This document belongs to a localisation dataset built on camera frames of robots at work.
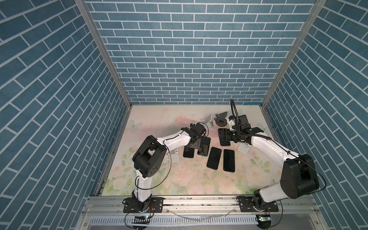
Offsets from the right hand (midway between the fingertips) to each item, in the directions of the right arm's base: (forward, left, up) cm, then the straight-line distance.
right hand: (223, 133), depth 89 cm
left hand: (-4, +20, -9) cm, 22 cm away
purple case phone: (-6, +1, +7) cm, 9 cm away
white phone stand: (+11, +9, -3) cm, 15 cm away
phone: (-4, +11, -11) cm, 16 cm away
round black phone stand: (+18, -1, -9) cm, 20 cm away
